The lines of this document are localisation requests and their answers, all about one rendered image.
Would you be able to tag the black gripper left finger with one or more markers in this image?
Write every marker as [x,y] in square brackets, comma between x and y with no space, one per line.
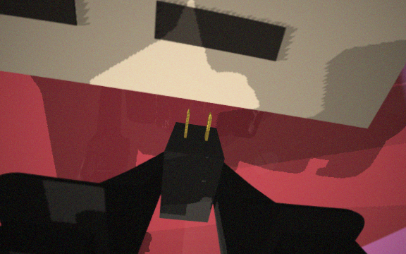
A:
[117,211]

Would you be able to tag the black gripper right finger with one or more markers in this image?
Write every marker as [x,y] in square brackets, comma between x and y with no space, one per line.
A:
[248,222]

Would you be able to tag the black two-prong plug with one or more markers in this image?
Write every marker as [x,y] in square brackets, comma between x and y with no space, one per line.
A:
[193,161]

